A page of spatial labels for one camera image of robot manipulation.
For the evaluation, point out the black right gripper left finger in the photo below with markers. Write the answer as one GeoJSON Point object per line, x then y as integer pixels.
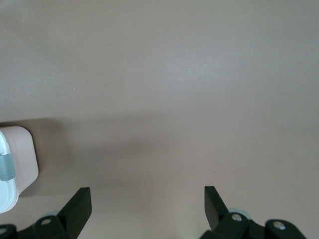
{"type": "Point", "coordinates": [74, 214]}

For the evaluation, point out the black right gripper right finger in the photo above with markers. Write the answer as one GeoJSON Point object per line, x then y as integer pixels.
{"type": "Point", "coordinates": [215, 212]}

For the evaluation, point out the white plastic box lid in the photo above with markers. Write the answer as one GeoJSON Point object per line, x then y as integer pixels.
{"type": "Point", "coordinates": [6, 196]}

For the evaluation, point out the grey lid latch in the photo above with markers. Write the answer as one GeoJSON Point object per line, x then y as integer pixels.
{"type": "Point", "coordinates": [6, 166]}

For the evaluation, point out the pink plastic storage box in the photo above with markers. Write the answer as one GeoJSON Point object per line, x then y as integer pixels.
{"type": "Point", "coordinates": [22, 154]}

